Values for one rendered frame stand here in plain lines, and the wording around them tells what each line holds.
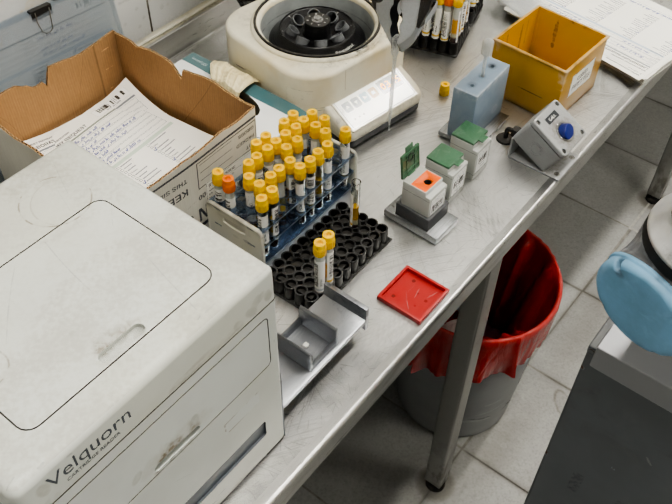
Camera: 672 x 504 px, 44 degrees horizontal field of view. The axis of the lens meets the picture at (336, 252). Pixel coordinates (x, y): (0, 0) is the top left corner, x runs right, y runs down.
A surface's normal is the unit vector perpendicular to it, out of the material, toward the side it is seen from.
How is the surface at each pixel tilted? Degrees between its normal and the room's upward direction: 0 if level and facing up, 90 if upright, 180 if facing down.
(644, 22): 0
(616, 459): 90
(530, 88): 90
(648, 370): 1
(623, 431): 90
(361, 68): 90
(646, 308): 98
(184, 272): 0
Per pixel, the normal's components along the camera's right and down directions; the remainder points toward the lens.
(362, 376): 0.01, -0.66
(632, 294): -0.80, 0.52
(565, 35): -0.66, 0.55
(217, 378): 0.79, 0.47
